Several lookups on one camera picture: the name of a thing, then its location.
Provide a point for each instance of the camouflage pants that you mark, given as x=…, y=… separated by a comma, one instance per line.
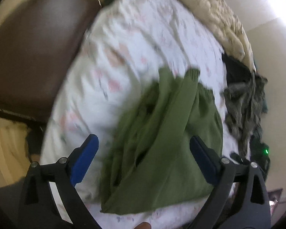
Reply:
x=243, y=105

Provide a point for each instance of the green pants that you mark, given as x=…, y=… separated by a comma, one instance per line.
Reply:
x=162, y=136

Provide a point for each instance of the brown folding chair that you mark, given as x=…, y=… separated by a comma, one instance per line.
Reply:
x=33, y=52

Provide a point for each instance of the person's grey clothing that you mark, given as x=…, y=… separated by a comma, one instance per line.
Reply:
x=4, y=207

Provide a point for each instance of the white floral bed sheet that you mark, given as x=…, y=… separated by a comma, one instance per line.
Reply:
x=133, y=40

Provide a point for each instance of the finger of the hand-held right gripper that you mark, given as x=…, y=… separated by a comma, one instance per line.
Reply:
x=239, y=158

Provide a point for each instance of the cream quilt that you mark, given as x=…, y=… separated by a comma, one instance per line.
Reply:
x=216, y=16

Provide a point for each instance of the black garment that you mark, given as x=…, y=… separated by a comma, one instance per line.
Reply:
x=236, y=69

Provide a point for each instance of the person's left hand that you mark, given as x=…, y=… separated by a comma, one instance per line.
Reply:
x=143, y=226

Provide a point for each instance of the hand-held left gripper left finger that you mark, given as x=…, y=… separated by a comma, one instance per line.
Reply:
x=84, y=159

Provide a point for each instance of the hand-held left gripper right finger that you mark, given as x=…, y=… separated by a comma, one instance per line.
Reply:
x=203, y=162

